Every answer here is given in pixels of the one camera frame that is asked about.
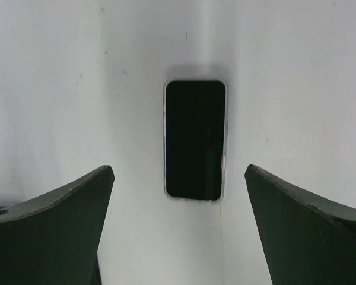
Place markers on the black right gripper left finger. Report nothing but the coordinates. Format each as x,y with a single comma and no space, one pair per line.
54,238

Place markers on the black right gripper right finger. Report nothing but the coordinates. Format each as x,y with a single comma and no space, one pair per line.
306,238

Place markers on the blue smartphone black screen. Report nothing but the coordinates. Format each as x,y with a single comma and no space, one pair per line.
194,139

